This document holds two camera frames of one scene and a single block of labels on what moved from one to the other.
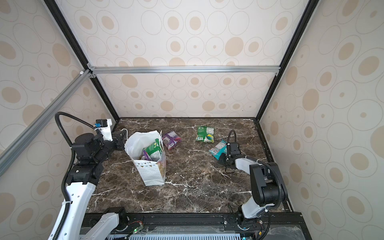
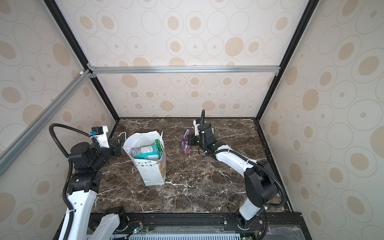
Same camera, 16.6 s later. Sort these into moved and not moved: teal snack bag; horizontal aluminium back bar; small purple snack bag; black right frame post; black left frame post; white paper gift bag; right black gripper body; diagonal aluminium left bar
Moved: right black gripper body; teal snack bag; small purple snack bag
Not moved: horizontal aluminium back bar; black right frame post; diagonal aluminium left bar; black left frame post; white paper gift bag
